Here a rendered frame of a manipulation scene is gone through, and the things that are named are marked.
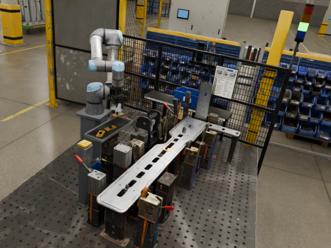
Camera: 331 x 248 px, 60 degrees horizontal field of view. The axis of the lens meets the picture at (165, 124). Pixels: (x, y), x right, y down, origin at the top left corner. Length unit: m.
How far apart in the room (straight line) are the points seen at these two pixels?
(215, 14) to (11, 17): 5.69
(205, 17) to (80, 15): 4.92
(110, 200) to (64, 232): 0.40
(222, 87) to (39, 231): 1.97
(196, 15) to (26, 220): 7.68
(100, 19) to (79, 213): 3.04
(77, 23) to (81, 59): 0.52
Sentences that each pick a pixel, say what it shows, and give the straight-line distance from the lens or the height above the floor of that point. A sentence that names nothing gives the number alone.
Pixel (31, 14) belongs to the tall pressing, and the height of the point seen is 0.58.
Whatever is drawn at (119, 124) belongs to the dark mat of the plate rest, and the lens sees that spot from 2.00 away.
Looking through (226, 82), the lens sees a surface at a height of 1.30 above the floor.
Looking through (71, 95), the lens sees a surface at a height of 0.27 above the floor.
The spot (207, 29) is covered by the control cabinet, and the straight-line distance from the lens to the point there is 8.78.
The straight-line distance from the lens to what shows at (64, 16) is 4.72.
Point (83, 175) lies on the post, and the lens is 1.87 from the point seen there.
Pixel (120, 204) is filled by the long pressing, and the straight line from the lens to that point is 1.57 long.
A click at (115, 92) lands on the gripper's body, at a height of 1.40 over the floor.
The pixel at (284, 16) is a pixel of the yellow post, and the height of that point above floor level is 1.95.
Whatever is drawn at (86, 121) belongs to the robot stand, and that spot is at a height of 1.05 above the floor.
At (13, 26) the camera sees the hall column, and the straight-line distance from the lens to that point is 9.52.
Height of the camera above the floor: 2.05
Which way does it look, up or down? 25 degrees down
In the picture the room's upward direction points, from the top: 8 degrees clockwise
